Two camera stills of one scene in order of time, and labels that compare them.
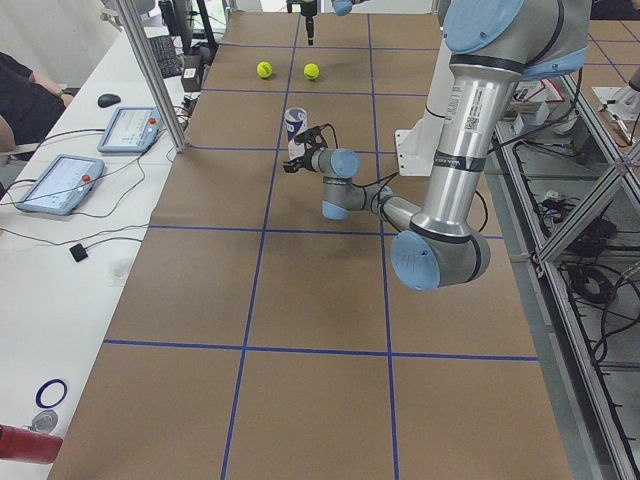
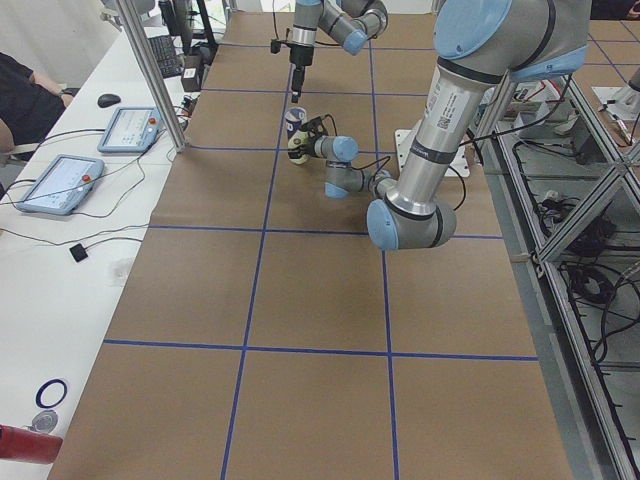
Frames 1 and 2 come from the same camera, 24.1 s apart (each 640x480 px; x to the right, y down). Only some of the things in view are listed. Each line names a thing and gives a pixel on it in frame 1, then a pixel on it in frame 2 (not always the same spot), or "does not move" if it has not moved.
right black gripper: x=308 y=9 -> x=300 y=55
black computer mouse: x=108 y=100 does not move
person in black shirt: x=30 y=104 does not move
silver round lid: x=45 y=421 does not move
